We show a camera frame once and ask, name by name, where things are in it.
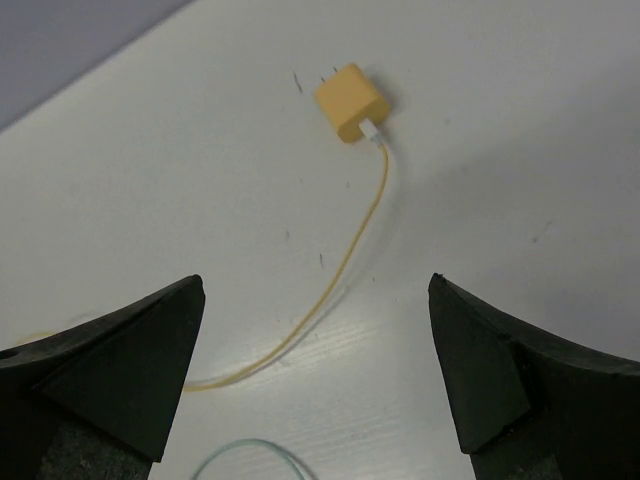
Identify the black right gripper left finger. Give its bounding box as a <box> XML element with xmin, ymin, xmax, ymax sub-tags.
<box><xmin>1</xmin><ymin>275</ymin><xmax>204</xmax><ymax>479</ymax></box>

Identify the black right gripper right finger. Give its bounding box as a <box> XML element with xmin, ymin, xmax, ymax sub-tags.
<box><xmin>428</xmin><ymin>274</ymin><xmax>639</xmax><ymax>479</ymax></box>

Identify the teal charging cable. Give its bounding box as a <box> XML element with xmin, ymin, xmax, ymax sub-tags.
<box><xmin>193</xmin><ymin>437</ymin><xmax>312</xmax><ymax>480</ymax></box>

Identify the yellow plug adapter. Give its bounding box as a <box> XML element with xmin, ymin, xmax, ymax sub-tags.
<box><xmin>314</xmin><ymin>63</ymin><xmax>391</xmax><ymax>144</ymax></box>

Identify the yellow charging cable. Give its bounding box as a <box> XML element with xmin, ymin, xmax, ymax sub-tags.
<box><xmin>19</xmin><ymin>117</ymin><xmax>391</xmax><ymax>393</ymax></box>

